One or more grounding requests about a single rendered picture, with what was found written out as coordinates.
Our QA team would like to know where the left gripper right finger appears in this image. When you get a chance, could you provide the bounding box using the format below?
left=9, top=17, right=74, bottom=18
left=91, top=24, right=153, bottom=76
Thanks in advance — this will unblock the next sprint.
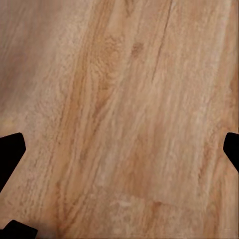
left=223, top=132, right=239, bottom=173

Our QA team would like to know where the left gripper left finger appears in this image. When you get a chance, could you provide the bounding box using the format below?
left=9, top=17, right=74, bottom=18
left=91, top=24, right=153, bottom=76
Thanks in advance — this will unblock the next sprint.
left=0, top=132, right=26, bottom=192

